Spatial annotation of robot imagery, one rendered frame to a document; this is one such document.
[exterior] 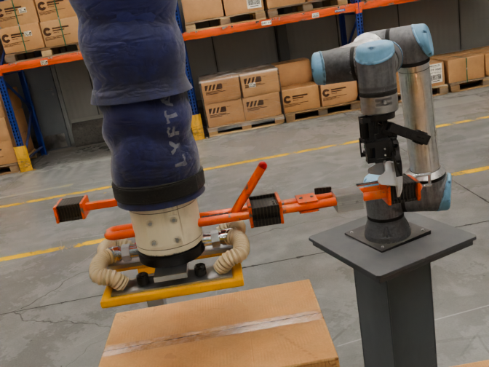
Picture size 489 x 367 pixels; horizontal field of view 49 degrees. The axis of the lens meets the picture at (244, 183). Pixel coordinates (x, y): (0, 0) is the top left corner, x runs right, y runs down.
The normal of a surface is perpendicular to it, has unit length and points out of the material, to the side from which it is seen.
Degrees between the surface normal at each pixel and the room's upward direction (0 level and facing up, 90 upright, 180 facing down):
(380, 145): 90
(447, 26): 90
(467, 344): 0
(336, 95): 90
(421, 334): 90
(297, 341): 0
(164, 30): 75
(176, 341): 0
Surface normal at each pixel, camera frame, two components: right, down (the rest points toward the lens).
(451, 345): -0.16, -0.94
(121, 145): -0.66, 0.06
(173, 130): 0.68, 0.37
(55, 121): 0.09, 0.29
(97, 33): -0.38, 0.04
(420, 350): 0.42, 0.21
